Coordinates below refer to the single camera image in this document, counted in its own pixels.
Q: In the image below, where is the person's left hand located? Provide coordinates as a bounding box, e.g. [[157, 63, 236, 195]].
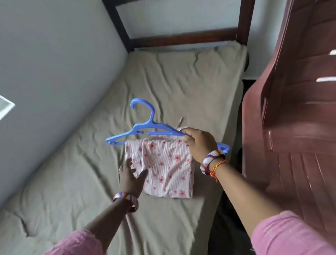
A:
[[118, 158, 149, 198]]

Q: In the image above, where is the person's right hand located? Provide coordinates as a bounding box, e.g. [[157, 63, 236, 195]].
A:
[[180, 127, 218, 164]]

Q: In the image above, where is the pink floral striped garment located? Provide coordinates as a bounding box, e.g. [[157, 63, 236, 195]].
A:
[[124, 136, 196, 199]]

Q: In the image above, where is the blue plastic hanger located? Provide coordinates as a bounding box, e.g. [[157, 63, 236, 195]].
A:
[[105, 98, 231, 156]]

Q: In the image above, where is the person's left forearm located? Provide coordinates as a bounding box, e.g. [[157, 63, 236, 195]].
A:
[[84, 197, 134, 250]]

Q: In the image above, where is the person's right forearm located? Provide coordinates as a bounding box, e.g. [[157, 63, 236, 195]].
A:
[[215, 165, 287, 237]]

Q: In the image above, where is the bed with beige sheet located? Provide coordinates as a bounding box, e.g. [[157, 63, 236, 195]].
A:
[[0, 41, 249, 255]]

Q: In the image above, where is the dark wooden bed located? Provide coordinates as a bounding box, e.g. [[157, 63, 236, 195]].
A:
[[102, 0, 256, 53]]

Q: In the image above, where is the striped orange purple bangle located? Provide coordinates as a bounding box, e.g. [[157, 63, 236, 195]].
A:
[[112, 192, 140, 213]]

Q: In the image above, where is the striped white purple bangle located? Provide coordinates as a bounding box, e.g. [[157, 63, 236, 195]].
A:
[[200, 150, 225, 175]]

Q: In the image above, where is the maroon plastic chair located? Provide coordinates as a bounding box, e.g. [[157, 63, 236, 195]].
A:
[[241, 0, 336, 248]]

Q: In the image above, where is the white framed window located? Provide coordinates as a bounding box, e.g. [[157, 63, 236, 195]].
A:
[[0, 95, 15, 122]]

